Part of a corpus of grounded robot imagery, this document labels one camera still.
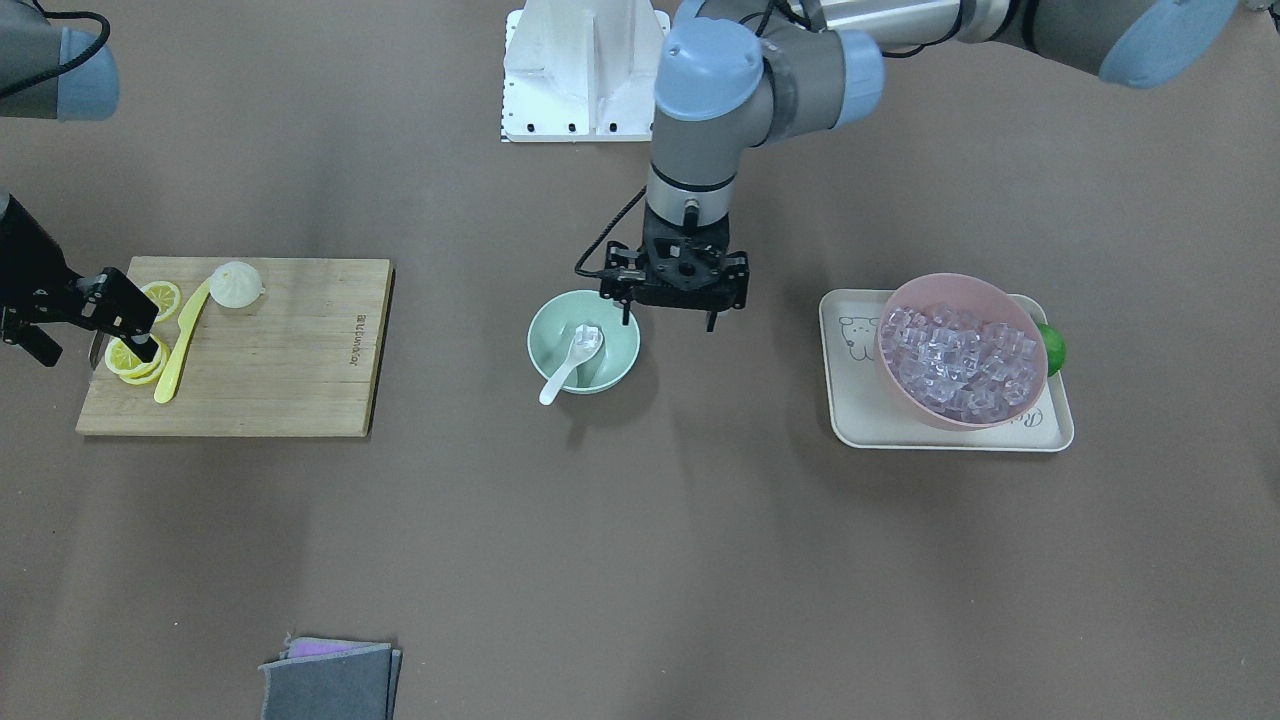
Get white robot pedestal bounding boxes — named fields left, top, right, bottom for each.
left=500, top=1, right=672, bottom=143

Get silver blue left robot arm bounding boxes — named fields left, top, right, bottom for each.
left=575, top=1, right=1238, bottom=325

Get pink bowl of ice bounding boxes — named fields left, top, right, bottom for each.
left=873, top=273, right=1048, bottom=428

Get green lime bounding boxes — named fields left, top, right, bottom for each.
left=1036, top=323, right=1068, bottom=377

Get grey folded cloth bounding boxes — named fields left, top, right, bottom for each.
left=259, top=635, right=402, bottom=719

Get mint green bowl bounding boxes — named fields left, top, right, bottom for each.
left=526, top=290, right=641, bottom=404

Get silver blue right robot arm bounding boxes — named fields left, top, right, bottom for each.
left=1, top=1, right=159, bottom=366

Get yellow plastic knife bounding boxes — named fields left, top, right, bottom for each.
left=154, top=277, right=212, bottom=404

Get lemon slices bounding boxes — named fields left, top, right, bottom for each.
left=104, top=281, right=183, bottom=387

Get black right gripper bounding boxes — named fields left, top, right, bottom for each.
left=1, top=195, right=159, bottom=366

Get white plastic spoon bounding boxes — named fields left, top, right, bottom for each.
left=538, top=324, right=604, bottom=406

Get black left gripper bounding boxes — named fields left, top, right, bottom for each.
left=598, top=208, right=750, bottom=332

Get wooden cutting board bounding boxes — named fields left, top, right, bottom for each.
left=76, top=258, right=394, bottom=438

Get cream serving tray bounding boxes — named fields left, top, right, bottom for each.
left=818, top=290, right=1076, bottom=454

